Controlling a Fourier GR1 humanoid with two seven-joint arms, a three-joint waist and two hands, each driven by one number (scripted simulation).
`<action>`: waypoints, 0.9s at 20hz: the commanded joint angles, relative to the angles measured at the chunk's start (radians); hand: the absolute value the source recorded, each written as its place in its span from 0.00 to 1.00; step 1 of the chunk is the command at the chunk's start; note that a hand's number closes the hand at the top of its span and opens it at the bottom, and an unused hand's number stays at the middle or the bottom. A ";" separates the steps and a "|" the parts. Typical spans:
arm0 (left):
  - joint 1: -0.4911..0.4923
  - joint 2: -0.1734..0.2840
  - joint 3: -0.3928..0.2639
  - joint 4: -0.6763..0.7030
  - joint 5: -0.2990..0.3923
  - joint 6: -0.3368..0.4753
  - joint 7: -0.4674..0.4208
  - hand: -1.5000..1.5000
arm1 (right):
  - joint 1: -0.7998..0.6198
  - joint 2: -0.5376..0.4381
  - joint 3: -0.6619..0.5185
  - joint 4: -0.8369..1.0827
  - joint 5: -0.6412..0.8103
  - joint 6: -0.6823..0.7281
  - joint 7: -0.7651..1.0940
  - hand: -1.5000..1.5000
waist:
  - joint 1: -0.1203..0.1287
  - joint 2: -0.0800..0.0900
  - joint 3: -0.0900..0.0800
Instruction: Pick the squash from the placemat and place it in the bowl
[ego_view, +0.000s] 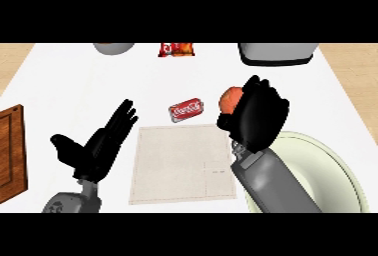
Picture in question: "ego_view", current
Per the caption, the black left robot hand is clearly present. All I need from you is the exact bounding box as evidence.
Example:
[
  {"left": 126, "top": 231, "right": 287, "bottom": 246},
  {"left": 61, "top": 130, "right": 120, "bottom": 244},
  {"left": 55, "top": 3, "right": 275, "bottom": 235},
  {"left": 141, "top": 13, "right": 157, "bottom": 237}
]
[{"left": 49, "top": 98, "right": 141, "bottom": 184}]

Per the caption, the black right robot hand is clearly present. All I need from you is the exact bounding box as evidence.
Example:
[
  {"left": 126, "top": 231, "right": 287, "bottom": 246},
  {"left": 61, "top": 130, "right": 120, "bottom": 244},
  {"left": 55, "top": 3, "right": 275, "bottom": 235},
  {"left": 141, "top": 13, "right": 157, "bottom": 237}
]
[{"left": 216, "top": 74, "right": 292, "bottom": 154}]

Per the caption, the orange squash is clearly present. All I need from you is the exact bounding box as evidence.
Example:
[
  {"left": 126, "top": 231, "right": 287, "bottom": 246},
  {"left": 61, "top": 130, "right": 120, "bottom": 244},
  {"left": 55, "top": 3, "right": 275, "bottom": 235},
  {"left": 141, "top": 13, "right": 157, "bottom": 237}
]
[{"left": 219, "top": 86, "right": 246, "bottom": 115}]

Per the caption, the beige placemat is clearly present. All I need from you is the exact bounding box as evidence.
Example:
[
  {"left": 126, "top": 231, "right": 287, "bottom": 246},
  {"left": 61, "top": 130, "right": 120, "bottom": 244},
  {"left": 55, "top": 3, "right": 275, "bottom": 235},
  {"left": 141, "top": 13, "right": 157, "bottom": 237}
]
[{"left": 129, "top": 123, "right": 238, "bottom": 206}]

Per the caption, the pale green bowl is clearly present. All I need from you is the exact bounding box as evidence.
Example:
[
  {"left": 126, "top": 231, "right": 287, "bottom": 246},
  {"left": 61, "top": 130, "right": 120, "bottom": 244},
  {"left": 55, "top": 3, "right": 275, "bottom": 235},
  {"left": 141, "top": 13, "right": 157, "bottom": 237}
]
[{"left": 244, "top": 130, "right": 371, "bottom": 214}]

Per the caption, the grey round bowl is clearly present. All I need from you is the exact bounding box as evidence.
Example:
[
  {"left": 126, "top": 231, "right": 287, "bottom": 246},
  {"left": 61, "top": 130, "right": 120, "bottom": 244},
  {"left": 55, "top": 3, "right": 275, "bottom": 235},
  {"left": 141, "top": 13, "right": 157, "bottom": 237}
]
[{"left": 92, "top": 42, "right": 136, "bottom": 56}]

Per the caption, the red soda can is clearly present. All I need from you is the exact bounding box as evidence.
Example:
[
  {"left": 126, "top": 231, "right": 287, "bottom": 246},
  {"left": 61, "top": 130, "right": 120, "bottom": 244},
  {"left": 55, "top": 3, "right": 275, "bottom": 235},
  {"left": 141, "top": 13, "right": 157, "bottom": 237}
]
[{"left": 167, "top": 97, "right": 206, "bottom": 123}]

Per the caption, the brown wooden cutting board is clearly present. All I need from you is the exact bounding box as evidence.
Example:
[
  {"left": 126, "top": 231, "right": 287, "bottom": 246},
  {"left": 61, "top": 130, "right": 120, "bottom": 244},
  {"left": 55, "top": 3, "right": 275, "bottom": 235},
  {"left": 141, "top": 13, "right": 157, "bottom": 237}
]
[{"left": 0, "top": 103, "right": 30, "bottom": 204}]

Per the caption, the red orange snack bag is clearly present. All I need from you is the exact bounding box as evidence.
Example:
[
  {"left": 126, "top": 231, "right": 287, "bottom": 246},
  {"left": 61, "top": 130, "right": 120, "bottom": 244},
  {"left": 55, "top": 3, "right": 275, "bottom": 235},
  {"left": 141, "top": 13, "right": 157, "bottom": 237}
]
[{"left": 157, "top": 42, "right": 197, "bottom": 58}]

